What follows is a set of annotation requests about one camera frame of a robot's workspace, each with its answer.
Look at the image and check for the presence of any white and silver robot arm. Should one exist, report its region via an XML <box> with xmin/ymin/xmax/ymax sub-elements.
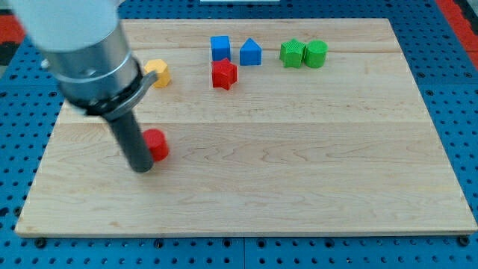
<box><xmin>8</xmin><ymin>0</ymin><xmax>158</xmax><ymax>173</ymax></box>

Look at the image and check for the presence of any blue triangle block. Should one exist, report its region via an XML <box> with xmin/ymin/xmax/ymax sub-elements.
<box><xmin>240</xmin><ymin>38</ymin><xmax>262</xmax><ymax>66</ymax></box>

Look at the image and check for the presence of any blue cube block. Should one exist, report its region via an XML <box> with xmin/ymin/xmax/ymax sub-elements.
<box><xmin>210</xmin><ymin>35</ymin><xmax>232</xmax><ymax>61</ymax></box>

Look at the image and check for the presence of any red cylinder block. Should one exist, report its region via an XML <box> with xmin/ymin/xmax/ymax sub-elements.
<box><xmin>143</xmin><ymin>129</ymin><xmax>170</xmax><ymax>162</ymax></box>

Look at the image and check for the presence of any light wooden board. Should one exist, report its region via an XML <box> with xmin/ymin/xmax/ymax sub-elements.
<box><xmin>16</xmin><ymin>19</ymin><xmax>477</xmax><ymax>238</ymax></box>

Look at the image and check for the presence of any red star block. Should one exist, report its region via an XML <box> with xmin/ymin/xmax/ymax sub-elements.
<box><xmin>211</xmin><ymin>58</ymin><xmax>238</xmax><ymax>90</ymax></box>

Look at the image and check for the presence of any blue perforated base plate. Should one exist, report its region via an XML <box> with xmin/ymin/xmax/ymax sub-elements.
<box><xmin>1</xmin><ymin>0</ymin><xmax>477</xmax><ymax>268</ymax></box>

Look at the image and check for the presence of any green star block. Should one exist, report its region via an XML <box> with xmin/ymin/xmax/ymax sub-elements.
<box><xmin>279</xmin><ymin>38</ymin><xmax>306</xmax><ymax>68</ymax></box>

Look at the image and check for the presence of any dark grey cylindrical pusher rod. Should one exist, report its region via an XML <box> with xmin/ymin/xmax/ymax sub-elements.
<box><xmin>108</xmin><ymin>111</ymin><xmax>154</xmax><ymax>173</ymax></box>

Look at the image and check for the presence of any green cylinder block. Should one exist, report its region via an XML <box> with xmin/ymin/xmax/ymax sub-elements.
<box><xmin>304</xmin><ymin>40</ymin><xmax>329</xmax><ymax>69</ymax></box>

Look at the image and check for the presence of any yellow hexagon block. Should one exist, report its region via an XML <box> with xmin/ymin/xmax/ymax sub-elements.
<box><xmin>144</xmin><ymin>59</ymin><xmax>171</xmax><ymax>88</ymax></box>

